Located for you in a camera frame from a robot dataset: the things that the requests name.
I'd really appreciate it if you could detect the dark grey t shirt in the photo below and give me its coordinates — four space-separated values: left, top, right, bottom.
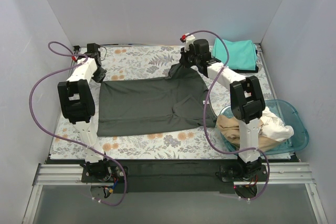
97 63 217 137

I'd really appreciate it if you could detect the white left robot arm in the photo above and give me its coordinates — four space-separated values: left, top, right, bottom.
57 43 112 182

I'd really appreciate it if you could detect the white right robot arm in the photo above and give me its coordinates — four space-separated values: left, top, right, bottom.
180 35 266 181

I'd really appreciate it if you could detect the floral table mat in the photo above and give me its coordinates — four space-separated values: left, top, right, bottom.
49 46 274 160

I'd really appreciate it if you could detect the folded teal t shirt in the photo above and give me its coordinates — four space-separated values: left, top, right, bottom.
212 38 257 72

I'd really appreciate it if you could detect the folded black t shirt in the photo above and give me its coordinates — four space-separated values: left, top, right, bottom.
227 40 258 73

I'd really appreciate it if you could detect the beige t shirt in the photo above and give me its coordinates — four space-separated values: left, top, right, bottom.
216 115 281 152

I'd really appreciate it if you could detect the white t shirt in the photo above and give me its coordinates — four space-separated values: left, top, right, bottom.
259 107 294 142

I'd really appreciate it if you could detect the teal plastic basket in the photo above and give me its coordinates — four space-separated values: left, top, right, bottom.
216 100 309 155

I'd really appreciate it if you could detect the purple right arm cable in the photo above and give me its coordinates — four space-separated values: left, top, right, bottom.
181 29 270 204

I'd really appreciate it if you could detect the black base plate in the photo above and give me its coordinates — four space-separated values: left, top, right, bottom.
47 155 300 195

